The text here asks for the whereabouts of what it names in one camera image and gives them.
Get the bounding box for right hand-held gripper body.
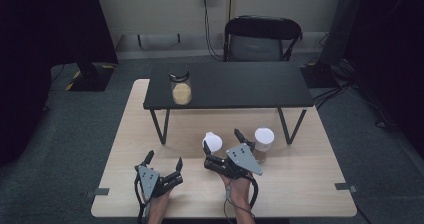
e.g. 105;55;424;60
203;142;264;181

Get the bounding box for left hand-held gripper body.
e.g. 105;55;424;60
134;165;184;202

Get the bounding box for white-lidded jar with tab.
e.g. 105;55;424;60
201;131;224;156

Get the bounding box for white-lidded round jar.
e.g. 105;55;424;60
252;127;276;164

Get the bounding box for black metal shelf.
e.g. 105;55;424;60
143;61;315;146

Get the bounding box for black-lidded glass jar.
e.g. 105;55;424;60
168;69;194;106

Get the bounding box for person's left hand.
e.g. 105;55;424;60
146;189;173;224

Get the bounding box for person's right hand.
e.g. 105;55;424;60
221;173;256;224

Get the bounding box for grey tape strip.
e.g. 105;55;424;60
334;182;359;194
84;187;111;199

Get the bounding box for black stand base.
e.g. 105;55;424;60
65;61;116;93
299;60;338;89

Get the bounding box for black folding chair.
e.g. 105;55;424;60
222;15;304;63

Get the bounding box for black curtain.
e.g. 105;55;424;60
0;0;119;168
343;0;424;158

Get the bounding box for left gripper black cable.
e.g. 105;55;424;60
133;175;151;224

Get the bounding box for black floor cables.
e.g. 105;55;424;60
312;78;356;111

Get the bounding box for black wall cable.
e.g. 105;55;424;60
201;0;225;62

